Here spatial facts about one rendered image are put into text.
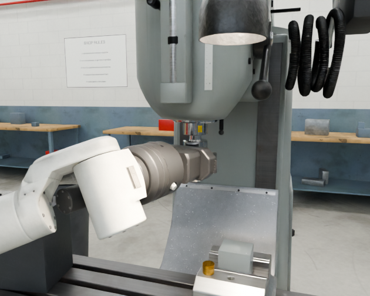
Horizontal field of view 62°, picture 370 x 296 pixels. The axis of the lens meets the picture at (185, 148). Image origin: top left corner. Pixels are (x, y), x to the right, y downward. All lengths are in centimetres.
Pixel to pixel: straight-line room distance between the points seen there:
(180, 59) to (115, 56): 505
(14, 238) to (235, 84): 37
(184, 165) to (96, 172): 17
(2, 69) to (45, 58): 102
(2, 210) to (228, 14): 32
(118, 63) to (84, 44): 72
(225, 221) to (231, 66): 58
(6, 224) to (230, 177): 71
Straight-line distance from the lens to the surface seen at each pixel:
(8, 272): 85
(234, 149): 96
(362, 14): 80
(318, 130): 427
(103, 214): 39
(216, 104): 50
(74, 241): 254
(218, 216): 97
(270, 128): 94
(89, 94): 574
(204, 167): 53
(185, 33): 47
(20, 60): 667
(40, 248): 77
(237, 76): 51
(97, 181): 39
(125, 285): 80
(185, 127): 58
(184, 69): 46
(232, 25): 32
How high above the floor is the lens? 135
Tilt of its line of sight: 9 degrees down
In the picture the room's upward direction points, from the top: straight up
